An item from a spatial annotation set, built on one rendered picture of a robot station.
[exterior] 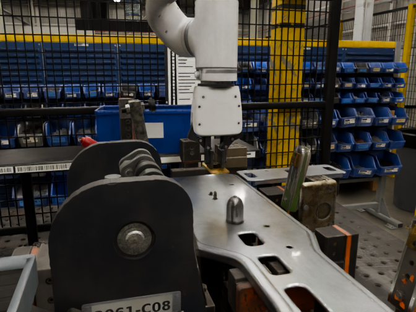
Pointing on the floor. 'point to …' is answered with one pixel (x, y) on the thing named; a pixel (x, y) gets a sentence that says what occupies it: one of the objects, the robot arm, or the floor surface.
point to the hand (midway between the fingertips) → (215, 158)
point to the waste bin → (406, 173)
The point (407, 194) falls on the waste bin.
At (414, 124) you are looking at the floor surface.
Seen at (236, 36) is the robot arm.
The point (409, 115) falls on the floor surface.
